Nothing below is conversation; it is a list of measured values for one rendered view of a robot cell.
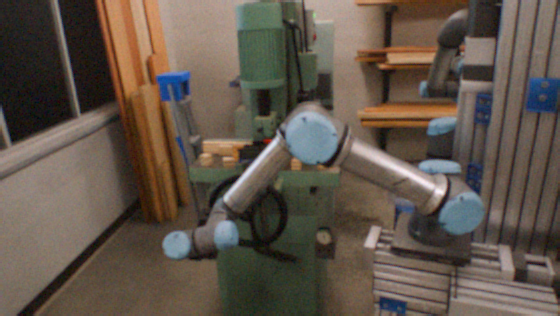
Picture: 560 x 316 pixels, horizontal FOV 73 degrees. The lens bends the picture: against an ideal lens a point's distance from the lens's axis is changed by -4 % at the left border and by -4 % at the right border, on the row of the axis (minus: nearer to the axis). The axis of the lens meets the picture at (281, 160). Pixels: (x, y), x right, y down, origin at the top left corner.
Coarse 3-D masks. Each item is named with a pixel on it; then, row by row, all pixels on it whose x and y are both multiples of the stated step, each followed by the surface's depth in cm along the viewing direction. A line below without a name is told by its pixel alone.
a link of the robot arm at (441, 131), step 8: (432, 120) 157; (440, 120) 155; (448, 120) 154; (432, 128) 154; (440, 128) 151; (448, 128) 150; (432, 136) 154; (440, 136) 152; (448, 136) 151; (432, 144) 155; (440, 144) 153; (448, 144) 152; (432, 152) 156; (440, 152) 154; (448, 152) 153
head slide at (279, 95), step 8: (272, 88) 166; (280, 88) 165; (256, 96) 169; (272, 96) 167; (280, 96) 167; (256, 104) 170; (272, 104) 169; (280, 104) 168; (288, 104) 173; (256, 112) 171; (280, 112) 169; (288, 112) 176
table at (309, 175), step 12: (216, 156) 170; (228, 156) 169; (192, 168) 158; (204, 168) 157; (216, 168) 156; (228, 168) 156; (288, 168) 153; (312, 168) 152; (336, 168) 151; (192, 180) 160; (204, 180) 159; (216, 180) 158; (288, 180) 152; (300, 180) 151; (312, 180) 150; (324, 180) 149; (336, 180) 148
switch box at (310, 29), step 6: (300, 12) 171; (306, 12) 170; (312, 12) 171; (300, 18) 172; (306, 18) 171; (312, 18) 171; (300, 24) 172; (306, 24) 172; (312, 24) 172; (306, 30) 173; (312, 30) 173; (312, 36) 174; (312, 42) 175
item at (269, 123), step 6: (270, 114) 165; (276, 114) 168; (258, 120) 158; (264, 120) 158; (270, 120) 157; (258, 126) 159; (264, 126) 158; (270, 126) 158; (276, 126) 169; (258, 132) 160; (264, 132) 159; (270, 132) 159
